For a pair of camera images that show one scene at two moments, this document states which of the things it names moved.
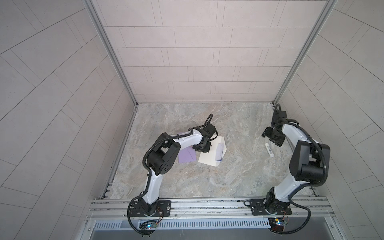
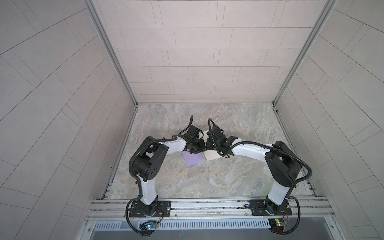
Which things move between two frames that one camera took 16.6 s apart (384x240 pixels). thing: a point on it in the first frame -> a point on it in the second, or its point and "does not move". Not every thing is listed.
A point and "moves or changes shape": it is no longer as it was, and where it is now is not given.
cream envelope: [217, 151] moves or changes shape
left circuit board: [148, 225] does not move
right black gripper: [266, 132] -> [208, 142]
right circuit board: [277, 224] does not move
